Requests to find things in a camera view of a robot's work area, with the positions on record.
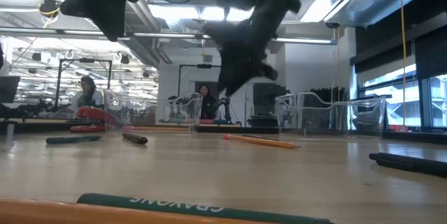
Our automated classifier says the black pen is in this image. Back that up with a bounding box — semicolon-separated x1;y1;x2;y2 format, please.
369;152;447;174
376;160;447;179

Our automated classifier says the yellow hanging cable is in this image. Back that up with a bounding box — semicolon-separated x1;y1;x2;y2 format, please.
399;0;409;129

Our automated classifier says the long white light bar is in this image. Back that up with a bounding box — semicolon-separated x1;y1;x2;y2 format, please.
0;27;339;46

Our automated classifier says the black ceiling device yellow cord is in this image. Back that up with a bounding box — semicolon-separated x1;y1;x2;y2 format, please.
38;0;64;19

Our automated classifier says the silver rectangular air duct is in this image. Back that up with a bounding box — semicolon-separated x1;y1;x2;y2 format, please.
300;0;429;28

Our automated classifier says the black computer monitor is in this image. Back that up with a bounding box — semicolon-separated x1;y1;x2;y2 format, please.
0;75;21;104

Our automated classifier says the orange pencil pink eraser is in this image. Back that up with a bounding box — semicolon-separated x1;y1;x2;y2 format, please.
222;133;301;150
0;197;270;224

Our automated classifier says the person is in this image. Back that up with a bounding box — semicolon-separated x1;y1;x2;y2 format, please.
69;75;105;112
198;84;217;120

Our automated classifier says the red stapler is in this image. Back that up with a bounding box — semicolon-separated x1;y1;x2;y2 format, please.
69;105;119;133

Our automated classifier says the black crayon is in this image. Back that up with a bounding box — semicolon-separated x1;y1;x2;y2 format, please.
122;132;149;145

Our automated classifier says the dark green pen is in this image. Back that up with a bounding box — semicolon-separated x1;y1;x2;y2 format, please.
45;135;103;145

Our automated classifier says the black cabinet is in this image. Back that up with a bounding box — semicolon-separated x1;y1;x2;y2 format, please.
251;83;288;128

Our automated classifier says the black gantry frame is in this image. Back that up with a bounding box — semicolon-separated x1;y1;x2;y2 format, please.
177;64;221;124
54;58;113;110

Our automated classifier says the green crayon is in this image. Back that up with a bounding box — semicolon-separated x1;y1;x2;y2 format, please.
76;193;336;224

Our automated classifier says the clear plastic bin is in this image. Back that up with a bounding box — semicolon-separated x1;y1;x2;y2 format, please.
274;91;388;137
103;89;203;134

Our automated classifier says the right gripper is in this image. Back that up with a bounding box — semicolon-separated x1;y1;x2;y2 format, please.
203;14;279;96

